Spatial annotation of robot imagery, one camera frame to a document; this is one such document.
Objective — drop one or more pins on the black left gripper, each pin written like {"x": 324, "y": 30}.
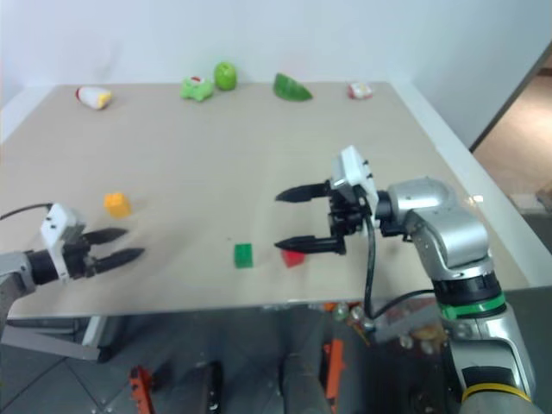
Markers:
{"x": 77, "y": 254}

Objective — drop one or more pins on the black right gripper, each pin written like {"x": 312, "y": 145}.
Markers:
{"x": 345, "y": 213}

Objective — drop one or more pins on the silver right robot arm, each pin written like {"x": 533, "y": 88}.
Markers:
{"x": 457, "y": 233}

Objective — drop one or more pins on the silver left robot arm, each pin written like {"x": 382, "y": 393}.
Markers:
{"x": 17, "y": 271}

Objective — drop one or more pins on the orange cube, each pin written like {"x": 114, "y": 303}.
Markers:
{"x": 117, "y": 205}

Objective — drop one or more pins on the red cube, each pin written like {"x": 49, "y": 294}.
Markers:
{"x": 294, "y": 259}

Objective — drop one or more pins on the green cube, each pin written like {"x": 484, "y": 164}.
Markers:
{"x": 243, "y": 256}

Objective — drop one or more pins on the small red white toy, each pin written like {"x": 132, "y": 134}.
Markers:
{"x": 359, "y": 91}

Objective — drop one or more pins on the orange black clamp tool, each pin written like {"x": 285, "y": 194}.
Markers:
{"x": 140, "y": 390}
{"x": 334, "y": 371}

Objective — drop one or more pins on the white yellow red toy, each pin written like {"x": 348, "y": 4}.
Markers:
{"x": 93, "y": 97}

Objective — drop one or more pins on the green apple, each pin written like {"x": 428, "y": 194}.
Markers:
{"x": 226, "y": 76}

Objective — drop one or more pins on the green plush toy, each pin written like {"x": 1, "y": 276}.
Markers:
{"x": 196, "y": 89}

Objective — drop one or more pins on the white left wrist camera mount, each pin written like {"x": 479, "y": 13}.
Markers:
{"x": 58, "y": 224}

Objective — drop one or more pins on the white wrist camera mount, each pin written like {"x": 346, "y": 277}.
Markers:
{"x": 351, "y": 170}
{"x": 58, "y": 224}

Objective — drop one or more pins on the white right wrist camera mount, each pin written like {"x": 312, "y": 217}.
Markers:
{"x": 351, "y": 170}

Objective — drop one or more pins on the white table frame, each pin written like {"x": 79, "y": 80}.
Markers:
{"x": 52, "y": 336}

